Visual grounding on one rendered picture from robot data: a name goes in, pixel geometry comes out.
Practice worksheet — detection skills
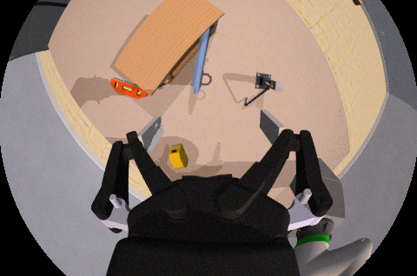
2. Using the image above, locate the orange spirit level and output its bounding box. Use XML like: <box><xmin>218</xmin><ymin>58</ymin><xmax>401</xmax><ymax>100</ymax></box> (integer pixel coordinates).
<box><xmin>110</xmin><ymin>77</ymin><xmax>148</xmax><ymax>99</ymax></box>

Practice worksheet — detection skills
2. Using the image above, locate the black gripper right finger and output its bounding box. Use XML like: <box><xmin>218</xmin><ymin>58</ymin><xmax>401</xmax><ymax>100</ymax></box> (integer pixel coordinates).
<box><xmin>218</xmin><ymin>109</ymin><xmax>333</xmax><ymax>231</ymax></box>

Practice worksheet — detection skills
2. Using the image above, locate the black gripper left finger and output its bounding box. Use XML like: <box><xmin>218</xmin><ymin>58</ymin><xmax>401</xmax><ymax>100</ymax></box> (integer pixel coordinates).
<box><xmin>91</xmin><ymin>115</ymin><xmax>190</xmax><ymax>233</ymax></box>

